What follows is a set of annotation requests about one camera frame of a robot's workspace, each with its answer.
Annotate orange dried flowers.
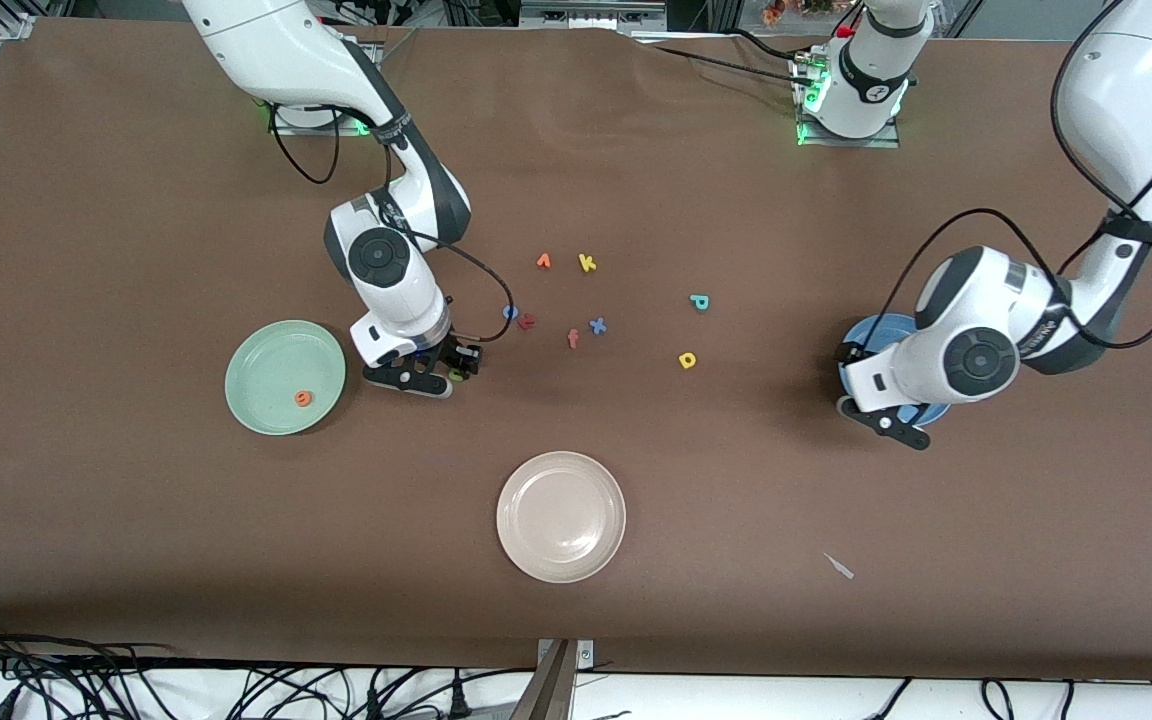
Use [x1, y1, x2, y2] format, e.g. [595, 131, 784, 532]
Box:
[761, 0, 837, 26]

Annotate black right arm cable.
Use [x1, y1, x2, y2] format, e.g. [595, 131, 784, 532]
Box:
[269, 95, 516, 344]

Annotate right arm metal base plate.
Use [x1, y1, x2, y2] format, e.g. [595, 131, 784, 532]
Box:
[269, 100, 377, 136]

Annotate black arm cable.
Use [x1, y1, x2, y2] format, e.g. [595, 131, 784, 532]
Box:
[876, 0, 1152, 353]
[269, 95, 516, 344]

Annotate black cable on table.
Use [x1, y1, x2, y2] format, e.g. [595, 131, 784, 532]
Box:
[726, 28, 817, 63]
[651, 44, 803, 77]

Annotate light green plate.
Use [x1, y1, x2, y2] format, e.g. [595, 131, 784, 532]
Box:
[224, 319, 348, 437]

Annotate beige plate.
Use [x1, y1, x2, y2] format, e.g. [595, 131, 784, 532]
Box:
[496, 451, 628, 584]

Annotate blue plate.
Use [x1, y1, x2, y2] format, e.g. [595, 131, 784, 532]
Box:
[838, 313, 953, 429]

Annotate grey metal post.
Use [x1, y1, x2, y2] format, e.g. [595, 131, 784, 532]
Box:
[511, 640, 577, 720]

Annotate tangled black floor cables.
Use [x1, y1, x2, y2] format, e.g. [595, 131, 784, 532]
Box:
[0, 630, 537, 720]

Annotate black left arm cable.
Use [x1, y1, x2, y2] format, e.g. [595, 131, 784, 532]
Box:
[876, 0, 1152, 353]

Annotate brown table cover sheet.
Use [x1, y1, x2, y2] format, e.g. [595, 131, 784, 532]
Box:
[0, 15, 1152, 681]

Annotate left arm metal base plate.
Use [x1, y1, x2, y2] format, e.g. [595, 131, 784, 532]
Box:
[794, 55, 902, 149]

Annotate aluminium frame crossbar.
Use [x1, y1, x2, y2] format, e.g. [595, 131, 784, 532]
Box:
[521, 0, 667, 31]

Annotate silver table edge bracket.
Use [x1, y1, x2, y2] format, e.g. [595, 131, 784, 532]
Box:
[536, 638, 595, 669]

